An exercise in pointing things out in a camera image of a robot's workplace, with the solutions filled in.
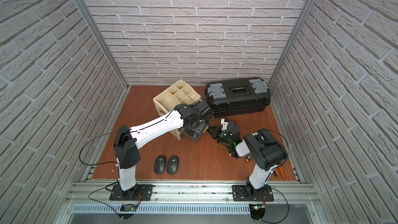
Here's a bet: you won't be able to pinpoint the black computer mouse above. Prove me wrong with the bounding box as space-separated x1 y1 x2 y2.
167 156 179 175
154 155 167 174

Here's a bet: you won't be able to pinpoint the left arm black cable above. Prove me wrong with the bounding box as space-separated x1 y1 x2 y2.
78 132 120 167

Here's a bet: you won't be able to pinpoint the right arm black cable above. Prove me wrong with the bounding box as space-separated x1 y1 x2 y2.
264 129 290 169

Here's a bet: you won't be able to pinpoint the transparent grey drawer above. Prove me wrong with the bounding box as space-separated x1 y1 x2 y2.
181 114 214 143

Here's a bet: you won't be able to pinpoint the beige drawer organizer cabinet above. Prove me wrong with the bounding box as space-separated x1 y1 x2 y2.
153 79 202 141

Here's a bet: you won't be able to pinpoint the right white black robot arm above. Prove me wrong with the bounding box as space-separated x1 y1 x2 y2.
207 119 288 204

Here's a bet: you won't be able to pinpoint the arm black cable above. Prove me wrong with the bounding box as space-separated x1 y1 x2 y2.
264 129 290 169
78 132 120 167

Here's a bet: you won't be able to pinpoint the orange handled pliers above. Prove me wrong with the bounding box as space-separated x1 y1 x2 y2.
273 167 286 179

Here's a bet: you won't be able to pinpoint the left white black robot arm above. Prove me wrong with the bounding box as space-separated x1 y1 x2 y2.
110 101 214 201

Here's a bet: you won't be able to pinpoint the yellow black screwdriver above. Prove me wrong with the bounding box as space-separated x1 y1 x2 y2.
245 153 252 162

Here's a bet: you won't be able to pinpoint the black plastic toolbox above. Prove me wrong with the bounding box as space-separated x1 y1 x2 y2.
205 78 272 118

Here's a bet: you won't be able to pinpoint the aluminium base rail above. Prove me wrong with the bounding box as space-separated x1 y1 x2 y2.
63 180 320 215

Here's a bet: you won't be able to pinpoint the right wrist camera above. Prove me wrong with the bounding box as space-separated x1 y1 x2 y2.
220 118 231 132

